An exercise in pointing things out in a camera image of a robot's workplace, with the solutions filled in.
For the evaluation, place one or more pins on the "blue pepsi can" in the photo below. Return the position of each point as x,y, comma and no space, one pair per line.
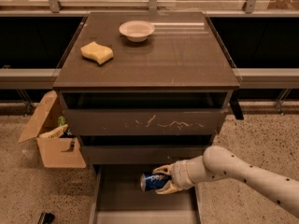
149,181

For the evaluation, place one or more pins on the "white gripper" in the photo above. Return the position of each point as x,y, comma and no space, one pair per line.
179,175

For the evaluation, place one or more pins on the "green item in box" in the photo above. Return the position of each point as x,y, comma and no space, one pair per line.
61,121

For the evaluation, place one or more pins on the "dark brown drawer cabinet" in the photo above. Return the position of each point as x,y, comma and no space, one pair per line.
181,66

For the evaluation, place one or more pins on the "white bowl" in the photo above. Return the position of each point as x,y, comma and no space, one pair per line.
137,31

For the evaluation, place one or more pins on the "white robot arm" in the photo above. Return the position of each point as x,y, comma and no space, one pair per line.
218,163

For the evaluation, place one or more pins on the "middle drawer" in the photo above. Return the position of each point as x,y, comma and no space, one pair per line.
139,154

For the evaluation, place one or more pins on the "yellow sponge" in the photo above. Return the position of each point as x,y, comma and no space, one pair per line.
97,53

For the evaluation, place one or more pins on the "cardboard box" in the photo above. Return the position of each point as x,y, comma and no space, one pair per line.
58,148

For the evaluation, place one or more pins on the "open bottom drawer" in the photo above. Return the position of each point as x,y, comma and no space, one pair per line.
119,199

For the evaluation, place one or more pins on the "black object on floor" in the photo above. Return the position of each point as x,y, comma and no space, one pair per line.
46,218

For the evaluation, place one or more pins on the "top drawer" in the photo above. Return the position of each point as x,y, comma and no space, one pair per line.
87,122

